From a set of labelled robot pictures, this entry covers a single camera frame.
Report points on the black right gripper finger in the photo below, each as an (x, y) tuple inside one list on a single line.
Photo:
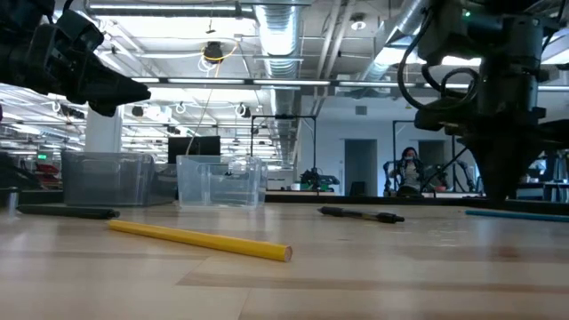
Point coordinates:
[(504, 173)]

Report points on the thick black marker pen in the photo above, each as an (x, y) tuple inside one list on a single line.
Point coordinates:
[(66, 211)]

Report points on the slim black ballpoint pen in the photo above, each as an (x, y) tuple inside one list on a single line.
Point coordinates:
[(355, 214)]

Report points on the yellow pencil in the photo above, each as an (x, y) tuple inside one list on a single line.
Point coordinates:
[(200, 240)]

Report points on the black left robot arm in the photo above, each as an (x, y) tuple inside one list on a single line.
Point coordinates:
[(18, 6)]

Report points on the white building column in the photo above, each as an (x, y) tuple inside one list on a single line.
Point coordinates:
[(103, 133)]

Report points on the green exit sign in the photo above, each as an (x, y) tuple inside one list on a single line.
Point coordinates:
[(42, 156)]

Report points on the red storage bin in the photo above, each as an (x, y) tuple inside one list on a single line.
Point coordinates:
[(48, 169)]

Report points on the seated person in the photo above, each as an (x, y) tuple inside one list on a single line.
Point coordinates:
[(409, 173)]

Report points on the black background monitor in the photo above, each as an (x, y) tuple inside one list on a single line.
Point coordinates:
[(195, 149)]

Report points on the clear plastic bin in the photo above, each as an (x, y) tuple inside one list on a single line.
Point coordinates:
[(218, 186)]

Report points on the grey door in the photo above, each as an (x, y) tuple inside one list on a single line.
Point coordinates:
[(361, 166)]

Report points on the dark green background machine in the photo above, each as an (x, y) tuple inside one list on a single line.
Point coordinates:
[(318, 181)]

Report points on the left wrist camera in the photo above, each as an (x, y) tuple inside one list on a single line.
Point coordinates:
[(82, 30)]

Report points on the black background station frame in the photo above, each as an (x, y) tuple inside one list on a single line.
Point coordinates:
[(284, 117), (394, 155)]

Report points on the silver ventilation duct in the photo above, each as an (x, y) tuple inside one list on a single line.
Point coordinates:
[(278, 35), (400, 22)]

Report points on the black aluminium table frame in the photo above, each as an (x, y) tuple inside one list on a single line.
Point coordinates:
[(378, 199)]

